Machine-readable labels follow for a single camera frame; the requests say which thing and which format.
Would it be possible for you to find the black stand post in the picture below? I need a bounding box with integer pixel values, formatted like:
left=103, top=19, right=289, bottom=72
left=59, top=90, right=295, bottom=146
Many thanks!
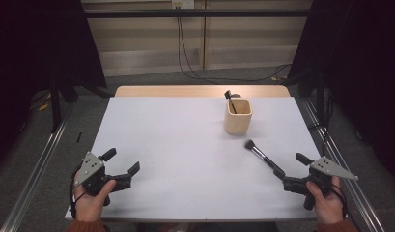
left=49, top=72, right=63, bottom=133
left=315, top=70, right=326, bottom=130

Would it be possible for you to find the thin black makeup brush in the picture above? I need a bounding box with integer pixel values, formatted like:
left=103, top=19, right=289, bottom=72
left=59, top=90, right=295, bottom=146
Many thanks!
left=223, top=89, right=239, bottom=115

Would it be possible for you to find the metal floor rail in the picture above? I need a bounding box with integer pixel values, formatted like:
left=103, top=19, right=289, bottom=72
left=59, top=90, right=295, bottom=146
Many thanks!
left=0, top=109, right=74, bottom=232
left=301, top=98, right=385, bottom=232

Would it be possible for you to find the person's left hand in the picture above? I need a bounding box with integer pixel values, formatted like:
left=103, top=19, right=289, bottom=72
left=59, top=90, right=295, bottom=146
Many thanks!
left=71, top=178, right=118, bottom=224

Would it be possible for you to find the wooden table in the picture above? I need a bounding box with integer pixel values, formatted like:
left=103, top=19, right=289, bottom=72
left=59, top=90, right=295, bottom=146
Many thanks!
left=114, top=84, right=292, bottom=99

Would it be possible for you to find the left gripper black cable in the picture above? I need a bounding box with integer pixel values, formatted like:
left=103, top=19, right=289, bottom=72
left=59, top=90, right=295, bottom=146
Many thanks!
left=68, top=163, right=87, bottom=220

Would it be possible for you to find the black horizontal bar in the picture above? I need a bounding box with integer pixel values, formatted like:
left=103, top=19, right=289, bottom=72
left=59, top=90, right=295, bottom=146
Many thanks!
left=83, top=9, right=313, bottom=19

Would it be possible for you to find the thin yellow wall strip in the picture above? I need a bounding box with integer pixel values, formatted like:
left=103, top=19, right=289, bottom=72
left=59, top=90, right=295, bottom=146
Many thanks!
left=202, top=0, right=208, bottom=71

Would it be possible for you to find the large black makeup brush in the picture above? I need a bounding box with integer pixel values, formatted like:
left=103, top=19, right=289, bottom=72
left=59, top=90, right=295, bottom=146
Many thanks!
left=243, top=138, right=285, bottom=177

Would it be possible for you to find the long black floor cable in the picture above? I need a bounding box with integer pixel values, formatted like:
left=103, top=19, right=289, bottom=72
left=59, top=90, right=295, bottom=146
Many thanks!
left=177, top=8, right=294, bottom=83

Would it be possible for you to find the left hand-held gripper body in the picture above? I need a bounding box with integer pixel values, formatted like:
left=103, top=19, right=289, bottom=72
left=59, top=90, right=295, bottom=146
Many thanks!
left=73, top=151, right=117, bottom=208

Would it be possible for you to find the person's right hand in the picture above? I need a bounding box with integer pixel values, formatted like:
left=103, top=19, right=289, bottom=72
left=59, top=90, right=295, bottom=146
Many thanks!
left=305, top=176, right=345, bottom=225

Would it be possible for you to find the black curtain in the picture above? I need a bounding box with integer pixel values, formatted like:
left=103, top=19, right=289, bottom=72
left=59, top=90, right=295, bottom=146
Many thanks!
left=0, top=0, right=108, bottom=173
left=286, top=0, right=395, bottom=187

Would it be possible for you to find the beige square cup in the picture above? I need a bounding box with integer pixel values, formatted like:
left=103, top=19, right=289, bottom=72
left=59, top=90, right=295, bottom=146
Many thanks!
left=223, top=98, right=253, bottom=135

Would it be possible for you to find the white table mat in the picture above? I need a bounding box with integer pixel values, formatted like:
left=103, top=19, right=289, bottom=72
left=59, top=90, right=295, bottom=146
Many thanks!
left=64, top=96, right=324, bottom=223

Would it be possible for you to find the white wall outlet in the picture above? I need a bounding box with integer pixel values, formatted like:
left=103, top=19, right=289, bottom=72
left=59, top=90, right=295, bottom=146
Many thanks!
left=171, top=0, right=196, bottom=10

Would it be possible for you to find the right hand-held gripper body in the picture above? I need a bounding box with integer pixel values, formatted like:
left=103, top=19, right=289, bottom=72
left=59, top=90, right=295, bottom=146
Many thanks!
left=302, top=156, right=359, bottom=212

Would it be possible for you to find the yellow cable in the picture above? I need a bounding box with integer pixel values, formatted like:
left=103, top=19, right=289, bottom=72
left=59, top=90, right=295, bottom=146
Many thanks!
left=30, top=92, right=54, bottom=112

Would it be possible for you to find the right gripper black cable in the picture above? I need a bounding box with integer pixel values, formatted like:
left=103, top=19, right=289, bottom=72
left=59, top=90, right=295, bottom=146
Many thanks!
left=329, top=186, right=349, bottom=220

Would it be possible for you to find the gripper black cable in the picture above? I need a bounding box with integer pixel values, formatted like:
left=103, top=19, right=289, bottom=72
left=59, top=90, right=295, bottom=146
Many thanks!
left=68, top=163, right=87, bottom=220
left=329, top=186, right=349, bottom=220

